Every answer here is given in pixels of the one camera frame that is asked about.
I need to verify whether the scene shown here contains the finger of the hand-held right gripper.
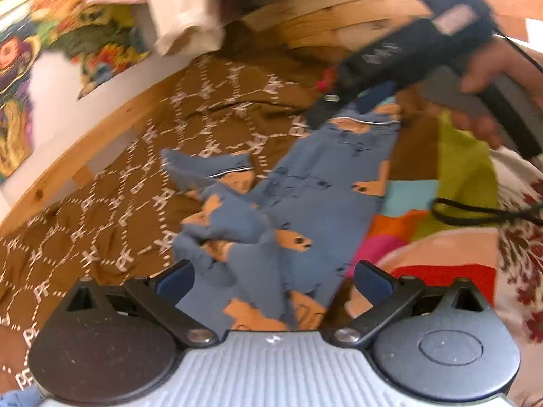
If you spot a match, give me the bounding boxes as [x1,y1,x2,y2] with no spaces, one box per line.
[305,91,362,131]

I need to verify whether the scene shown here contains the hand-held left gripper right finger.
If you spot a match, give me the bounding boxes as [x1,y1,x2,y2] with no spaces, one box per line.
[333,260,489,346]

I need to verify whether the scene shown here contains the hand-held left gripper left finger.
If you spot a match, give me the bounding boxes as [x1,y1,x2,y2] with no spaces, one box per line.
[63,259,219,347]

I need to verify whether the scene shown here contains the blue bear print pants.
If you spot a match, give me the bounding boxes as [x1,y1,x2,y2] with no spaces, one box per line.
[160,87,404,332]

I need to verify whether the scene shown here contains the person's right hand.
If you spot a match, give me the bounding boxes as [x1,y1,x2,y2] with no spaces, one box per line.
[450,38,543,150]

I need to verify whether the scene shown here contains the brown patterned blanket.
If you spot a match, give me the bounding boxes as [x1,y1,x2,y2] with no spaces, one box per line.
[0,21,442,395]

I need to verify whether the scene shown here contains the colourful patchwork blanket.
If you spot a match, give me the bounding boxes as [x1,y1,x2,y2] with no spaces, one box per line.
[343,106,502,319]

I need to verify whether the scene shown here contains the white red floral cloth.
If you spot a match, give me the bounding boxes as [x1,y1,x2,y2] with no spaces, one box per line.
[488,144,543,350]

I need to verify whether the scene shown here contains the cream cloth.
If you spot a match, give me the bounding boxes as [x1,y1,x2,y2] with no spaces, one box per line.
[142,0,226,57]

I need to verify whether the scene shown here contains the wooden bed frame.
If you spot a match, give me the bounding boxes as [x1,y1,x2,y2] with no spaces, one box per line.
[0,0,543,234]

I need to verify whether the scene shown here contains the black cable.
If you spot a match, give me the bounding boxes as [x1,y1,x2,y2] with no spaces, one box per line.
[432,197,543,226]

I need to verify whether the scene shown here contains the cartoon figures wall poster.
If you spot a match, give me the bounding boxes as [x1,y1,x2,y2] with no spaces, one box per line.
[34,2,152,99]

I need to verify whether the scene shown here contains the yellow purple wall poster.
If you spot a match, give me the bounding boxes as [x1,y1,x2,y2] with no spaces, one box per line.
[0,27,43,181]

